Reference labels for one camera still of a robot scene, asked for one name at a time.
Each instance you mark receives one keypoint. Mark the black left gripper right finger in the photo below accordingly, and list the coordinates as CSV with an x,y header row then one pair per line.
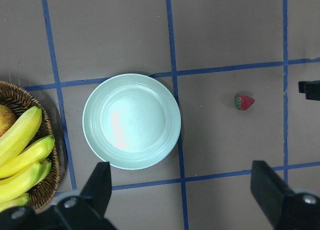
x,y
272,194

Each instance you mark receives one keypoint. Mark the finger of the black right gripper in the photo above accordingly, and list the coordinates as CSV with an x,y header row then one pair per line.
x,y
311,89

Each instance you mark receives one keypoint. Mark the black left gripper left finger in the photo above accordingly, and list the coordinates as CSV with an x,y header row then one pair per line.
x,y
98,189

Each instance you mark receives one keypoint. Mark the red strawberry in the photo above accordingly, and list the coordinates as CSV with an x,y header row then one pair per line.
x,y
243,102

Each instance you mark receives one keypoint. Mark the light green plate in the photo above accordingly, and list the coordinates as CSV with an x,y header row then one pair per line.
x,y
131,121

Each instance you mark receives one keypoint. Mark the yellow banana bunch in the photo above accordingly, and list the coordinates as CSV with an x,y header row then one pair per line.
x,y
23,162

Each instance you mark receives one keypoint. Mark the red apple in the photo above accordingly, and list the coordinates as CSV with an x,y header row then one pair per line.
x,y
7,119

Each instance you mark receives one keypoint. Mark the brown wicker basket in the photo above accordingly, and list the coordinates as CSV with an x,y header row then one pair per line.
x,y
19,101

